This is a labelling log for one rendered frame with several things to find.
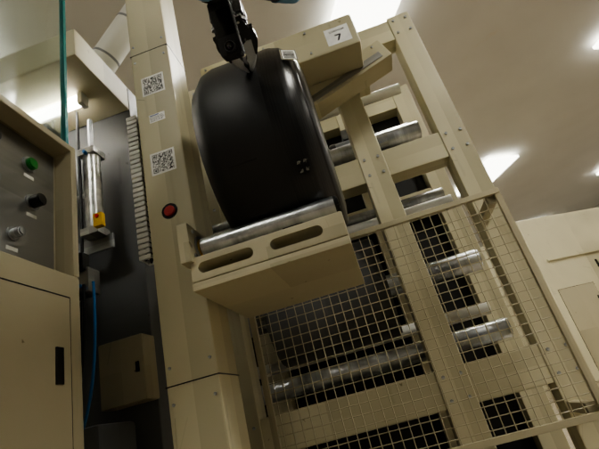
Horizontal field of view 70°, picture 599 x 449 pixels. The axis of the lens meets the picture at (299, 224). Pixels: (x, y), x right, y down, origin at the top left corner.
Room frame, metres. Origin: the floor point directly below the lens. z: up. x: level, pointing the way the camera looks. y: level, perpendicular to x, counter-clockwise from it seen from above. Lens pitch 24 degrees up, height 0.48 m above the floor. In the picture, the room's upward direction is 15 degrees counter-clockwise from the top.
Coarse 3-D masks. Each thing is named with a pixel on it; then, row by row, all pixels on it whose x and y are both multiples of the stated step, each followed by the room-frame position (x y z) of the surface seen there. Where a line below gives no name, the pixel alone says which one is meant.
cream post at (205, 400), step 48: (144, 0) 0.99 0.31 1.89; (144, 48) 1.00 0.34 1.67; (144, 144) 1.00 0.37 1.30; (192, 144) 1.06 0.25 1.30; (192, 192) 1.00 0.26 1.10; (192, 288) 0.99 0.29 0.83; (192, 336) 0.99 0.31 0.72; (192, 384) 0.99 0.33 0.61; (192, 432) 1.00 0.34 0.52; (240, 432) 1.06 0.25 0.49
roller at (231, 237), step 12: (312, 204) 0.88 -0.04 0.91; (324, 204) 0.87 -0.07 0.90; (336, 204) 0.87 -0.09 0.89; (276, 216) 0.88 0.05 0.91; (288, 216) 0.88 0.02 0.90; (300, 216) 0.88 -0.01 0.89; (312, 216) 0.88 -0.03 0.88; (240, 228) 0.90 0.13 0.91; (252, 228) 0.89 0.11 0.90; (264, 228) 0.89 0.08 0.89; (276, 228) 0.89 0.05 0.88; (204, 240) 0.91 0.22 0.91; (216, 240) 0.90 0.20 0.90; (228, 240) 0.90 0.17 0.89; (240, 240) 0.90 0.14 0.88; (204, 252) 0.91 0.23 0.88
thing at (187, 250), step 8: (184, 224) 0.87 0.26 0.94; (176, 232) 0.87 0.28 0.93; (184, 232) 0.87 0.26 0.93; (192, 232) 0.89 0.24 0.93; (184, 240) 0.87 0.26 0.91; (192, 240) 0.89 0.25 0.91; (184, 248) 0.87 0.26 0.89; (192, 248) 0.88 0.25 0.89; (184, 256) 0.87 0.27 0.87; (192, 256) 0.88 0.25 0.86; (184, 264) 0.88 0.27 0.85
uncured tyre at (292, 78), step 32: (224, 64) 0.83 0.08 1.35; (256, 64) 0.77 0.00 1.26; (288, 64) 0.78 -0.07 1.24; (224, 96) 0.77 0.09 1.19; (256, 96) 0.76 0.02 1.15; (288, 96) 0.76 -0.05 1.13; (224, 128) 0.78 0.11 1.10; (256, 128) 0.78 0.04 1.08; (288, 128) 0.78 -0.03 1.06; (320, 128) 0.83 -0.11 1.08; (224, 160) 0.81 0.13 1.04; (256, 160) 0.81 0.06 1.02; (288, 160) 0.81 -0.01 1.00; (320, 160) 0.84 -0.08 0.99; (224, 192) 0.86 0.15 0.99; (256, 192) 0.86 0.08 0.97; (288, 192) 0.87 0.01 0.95; (320, 192) 0.88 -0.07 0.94
